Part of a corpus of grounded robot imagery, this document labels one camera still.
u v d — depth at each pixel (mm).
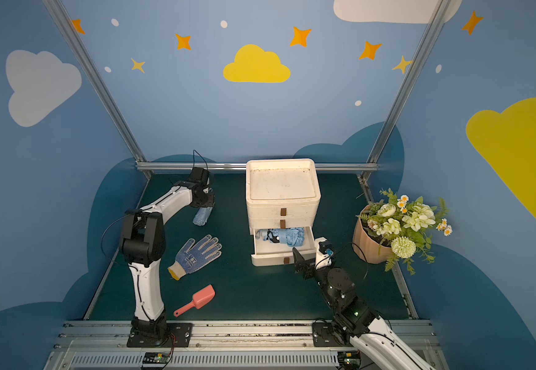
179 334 749
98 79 844
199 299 798
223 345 737
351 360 730
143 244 556
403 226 670
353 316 572
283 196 821
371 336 535
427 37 751
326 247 630
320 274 666
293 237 906
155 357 718
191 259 908
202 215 989
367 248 827
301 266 678
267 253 861
